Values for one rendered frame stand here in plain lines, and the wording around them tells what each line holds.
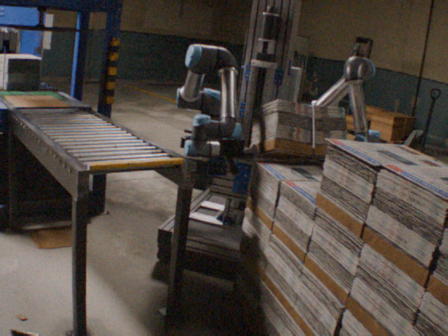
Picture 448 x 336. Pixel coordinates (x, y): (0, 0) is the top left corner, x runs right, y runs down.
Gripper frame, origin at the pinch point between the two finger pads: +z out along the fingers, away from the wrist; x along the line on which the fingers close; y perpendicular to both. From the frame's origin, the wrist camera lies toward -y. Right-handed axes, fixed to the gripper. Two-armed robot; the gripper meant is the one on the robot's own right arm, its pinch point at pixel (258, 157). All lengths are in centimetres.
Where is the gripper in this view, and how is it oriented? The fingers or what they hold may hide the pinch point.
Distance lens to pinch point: 219.7
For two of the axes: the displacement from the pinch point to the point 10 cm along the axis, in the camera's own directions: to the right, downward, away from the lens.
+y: 0.2, -10.0, 0.8
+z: 9.4, 0.4, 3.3
